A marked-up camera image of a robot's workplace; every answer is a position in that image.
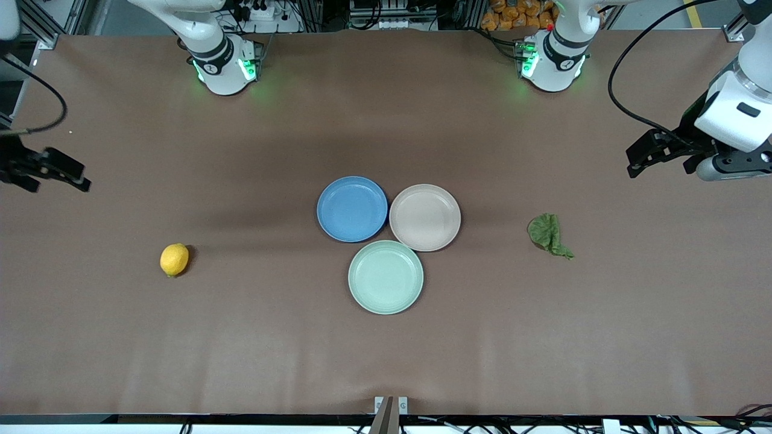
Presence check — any pale green plate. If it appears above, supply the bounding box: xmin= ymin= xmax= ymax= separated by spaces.
xmin=348 ymin=240 xmax=424 ymax=315

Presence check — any beige plate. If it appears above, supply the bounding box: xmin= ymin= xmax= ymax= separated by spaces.
xmin=389 ymin=184 xmax=462 ymax=252

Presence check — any white power strip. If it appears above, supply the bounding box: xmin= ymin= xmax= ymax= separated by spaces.
xmin=232 ymin=0 xmax=302 ymax=34

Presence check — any yellow lemon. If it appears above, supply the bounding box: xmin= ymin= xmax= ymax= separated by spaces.
xmin=160 ymin=243 xmax=190 ymax=278

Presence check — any brown camera mount strut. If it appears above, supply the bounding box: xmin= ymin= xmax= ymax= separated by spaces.
xmin=369 ymin=396 xmax=400 ymax=434

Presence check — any green lettuce leaf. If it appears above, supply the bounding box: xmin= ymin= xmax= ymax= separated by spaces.
xmin=527 ymin=213 xmax=575 ymax=260

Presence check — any blue plate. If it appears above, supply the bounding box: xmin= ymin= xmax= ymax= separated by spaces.
xmin=317 ymin=176 xmax=388 ymax=243

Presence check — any white electronics box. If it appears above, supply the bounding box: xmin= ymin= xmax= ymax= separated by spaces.
xmin=347 ymin=0 xmax=438 ymax=31

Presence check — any aluminium frame profile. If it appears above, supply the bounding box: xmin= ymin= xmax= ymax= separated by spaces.
xmin=0 ymin=0 xmax=61 ymax=50
xmin=724 ymin=0 xmax=772 ymax=43

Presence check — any orange snack bag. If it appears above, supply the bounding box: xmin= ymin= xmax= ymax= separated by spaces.
xmin=481 ymin=0 xmax=558 ymax=31

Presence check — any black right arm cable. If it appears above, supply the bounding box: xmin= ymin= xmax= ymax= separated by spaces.
xmin=0 ymin=54 xmax=68 ymax=134

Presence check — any metal table edge bracket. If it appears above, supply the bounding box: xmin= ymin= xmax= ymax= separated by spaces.
xmin=374 ymin=396 xmax=409 ymax=416

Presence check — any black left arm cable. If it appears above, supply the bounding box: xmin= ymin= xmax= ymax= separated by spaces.
xmin=608 ymin=0 xmax=721 ymax=145

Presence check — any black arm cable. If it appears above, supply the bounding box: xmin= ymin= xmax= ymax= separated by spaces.
xmin=608 ymin=0 xmax=721 ymax=145
xmin=0 ymin=54 xmax=68 ymax=134

